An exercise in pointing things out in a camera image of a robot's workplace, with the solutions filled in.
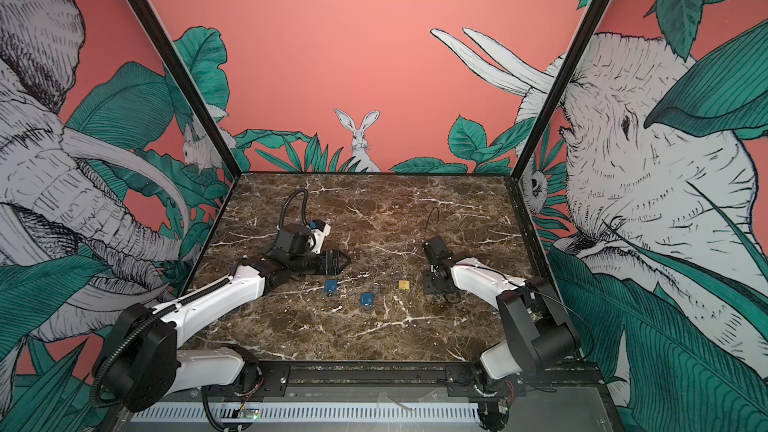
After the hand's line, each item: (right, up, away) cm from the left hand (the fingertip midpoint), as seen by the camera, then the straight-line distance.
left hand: (343, 256), depth 83 cm
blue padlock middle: (+6, -14, +4) cm, 16 cm away
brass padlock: (+17, -10, +8) cm, 22 cm away
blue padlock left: (-5, -10, +7) cm, 14 cm away
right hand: (+26, -9, +7) cm, 28 cm away
